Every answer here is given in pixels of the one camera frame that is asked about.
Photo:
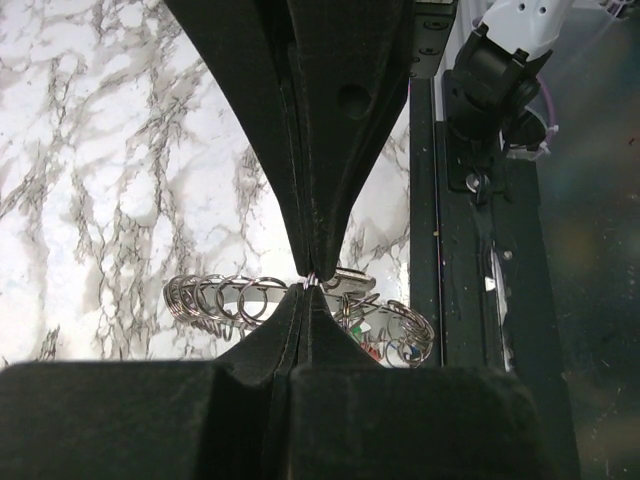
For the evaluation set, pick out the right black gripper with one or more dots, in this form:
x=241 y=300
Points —
x=350 y=66

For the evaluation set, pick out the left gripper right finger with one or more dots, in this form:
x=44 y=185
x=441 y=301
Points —
x=351 y=418

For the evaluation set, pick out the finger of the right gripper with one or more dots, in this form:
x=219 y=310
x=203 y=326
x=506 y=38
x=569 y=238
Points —
x=245 y=45

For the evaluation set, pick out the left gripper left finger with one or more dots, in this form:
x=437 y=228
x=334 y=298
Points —
x=215 y=419

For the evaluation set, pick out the key with green tag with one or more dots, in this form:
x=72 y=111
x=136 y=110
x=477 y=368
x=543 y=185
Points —
x=359 y=328

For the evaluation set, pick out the round metal keyring disc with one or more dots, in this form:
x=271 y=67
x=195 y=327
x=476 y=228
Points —
x=230 y=307

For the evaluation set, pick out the key with black tag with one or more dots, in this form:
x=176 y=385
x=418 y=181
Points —
x=349 y=281

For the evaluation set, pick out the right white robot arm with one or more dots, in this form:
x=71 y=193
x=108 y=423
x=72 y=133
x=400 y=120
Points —
x=495 y=71

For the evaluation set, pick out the key with red tag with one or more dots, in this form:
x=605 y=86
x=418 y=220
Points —
x=375 y=351

